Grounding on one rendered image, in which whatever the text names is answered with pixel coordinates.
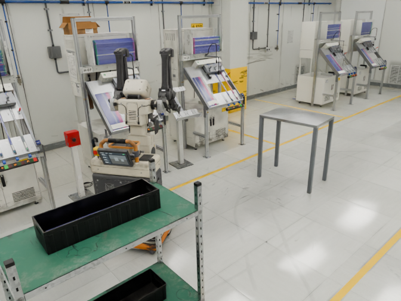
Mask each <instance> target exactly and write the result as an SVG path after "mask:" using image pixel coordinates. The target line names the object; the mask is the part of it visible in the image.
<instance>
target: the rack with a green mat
mask: <svg viewBox="0 0 401 301"><path fill-rule="evenodd" d="M148 161H149V174H150V182H149V183H151V184H152V185H153V186H156V187H157V188H158V189H159V193H160V201H161V207H160V208H159V209H157V210H155V211H152V212H150V213H147V214H145V215H143V216H140V217H138V218H136V219H133V220H130V221H129V222H126V223H123V224H121V225H119V226H117V227H114V228H111V229H109V230H107V231H105V232H102V233H100V234H98V235H95V236H92V237H91V238H88V239H85V240H83V241H81V242H78V243H76V244H74V245H71V246H69V247H66V248H64V249H62V250H60V251H57V252H55V253H53V254H50V255H48V254H47V252H46V251H45V249H44V248H43V246H42V244H41V243H40V242H39V240H38V239H37V237H36V232H35V228H34V226H32V227H29V228H27V229H23V230H22V231H18V232H16V233H13V234H11V235H8V236H5V237H3V238H0V282H1V285H2V289H3V291H4V295H5V298H6V301H26V300H28V299H30V298H32V297H34V296H36V295H38V294H40V293H43V292H45V291H47V290H49V289H51V288H53V287H55V286H57V285H59V284H61V283H63V282H65V281H67V280H69V279H71V278H73V277H75V276H77V275H79V274H81V273H83V272H85V271H87V270H89V269H91V268H93V267H95V266H97V265H99V264H101V263H103V262H105V261H107V260H109V259H111V258H113V257H115V256H117V255H119V254H121V253H123V252H125V251H127V250H129V249H131V248H133V247H135V246H137V245H139V244H141V243H143V242H145V241H147V240H149V239H151V238H153V237H155V241H156V254H157V261H158V262H156V263H154V264H153V265H151V266H149V267H148V268H146V269H143V270H142V271H140V272H138V273H136V274H135V275H133V276H131V277H129V278H127V279H126V280H124V281H122V282H120V283H119V284H116V285H114V286H113V287H111V288H109V289H108V290H106V291H104V292H102V293H100V294H98V295H96V296H95V297H93V298H91V299H90V300H87V301H93V300H95V299H96V298H98V297H100V296H102V295H104V294H106V293H107V292H109V291H111V290H113V289H114V288H116V287H118V286H120V285H121V284H123V283H125V282H127V281H129V280H131V279H132V278H134V277H136V276H137V275H140V274H141V273H143V272H145V271H146V270H148V269H152V270H153V271H154V272H155V273H156V274H157V275H158V276H160V277H161V278H162V279H163V280H164V281H165V282H166V299H165V300H163V301H205V286H204V264H203V220H202V183H201V182H199V181H197V182H194V198H195V204H193V203H191V202H190V201H188V200H186V199H184V198H183V197H181V196H179V195H177V194H176V193H174V192H173V191H171V190H169V189H167V188H166V187H164V186H162V185H160V184H159V183H157V181H156V167H155V159H153V158H150V159H148ZM194 217H195V231H196V263H197V279H198V291H196V290H195V289H194V288H193V287H192V286H191V285H190V284H188V283H187V282H186V281H185V280H183V279H182V277H180V276H179V275H178V274H176V273H175V272H174V271H173V270H172V269H171V268H170V267H168V266H167V265H166V264H165V263H164V262H163V255H162V240H161V233H163V232H166V231H168V230H170V229H172V228H174V227H176V226H178V225H180V224H182V223H184V222H186V221H188V220H190V219H192V218H194Z"/></svg>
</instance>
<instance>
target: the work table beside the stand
mask: <svg viewBox="0 0 401 301"><path fill-rule="evenodd" d="M264 118H266V119H272V120H276V121H277V124H276V143H275V154H274V166H275V167H277V166H278V162H279V143H280V125H281V121H282V122H287V123H291V124H297V125H303V126H306V127H312V128H313V137H312V143H311V155H310V166H309V177H308V184H307V193H308V194H311V190H312V184H313V173H314V163H315V157H316V146H317V135H318V129H319V127H320V126H322V125H324V124H326V123H327V122H329V126H328V136H327V141H326V151H325V161H324V166H323V176H322V180H323V181H326V179H327V173H328V164H329V155H330V150H331V140H332V130H333V125H334V116H330V115H324V114H319V113H313V112H306V111H301V110H295V109H288V108H284V107H277V108H276V109H273V110H270V111H268V112H265V113H262V114H261V115H260V119H259V135H258V164H257V177H261V170H262V156H263V130H264Z"/></svg>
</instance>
